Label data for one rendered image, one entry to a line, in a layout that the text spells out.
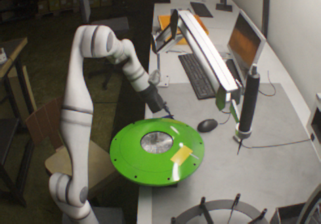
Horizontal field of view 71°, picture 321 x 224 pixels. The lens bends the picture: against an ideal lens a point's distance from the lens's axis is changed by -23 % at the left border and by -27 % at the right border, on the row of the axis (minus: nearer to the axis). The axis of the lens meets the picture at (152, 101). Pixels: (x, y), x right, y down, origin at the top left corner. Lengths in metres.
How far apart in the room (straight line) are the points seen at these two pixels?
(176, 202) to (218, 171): 0.21
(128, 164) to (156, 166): 0.09
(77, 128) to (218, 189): 0.56
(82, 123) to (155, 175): 0.28
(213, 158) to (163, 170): 0.32
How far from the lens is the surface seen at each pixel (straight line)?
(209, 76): 0.87
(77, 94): 0.73
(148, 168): 0.88
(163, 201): 0.99
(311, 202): 0.53
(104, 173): 1.48
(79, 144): 0.72
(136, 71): 1.09
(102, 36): 0.74
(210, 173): 1.08
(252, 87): 0.66
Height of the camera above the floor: 1.75
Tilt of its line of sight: 37 degrees down
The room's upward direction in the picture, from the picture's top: 3 degrees counter-clockwise
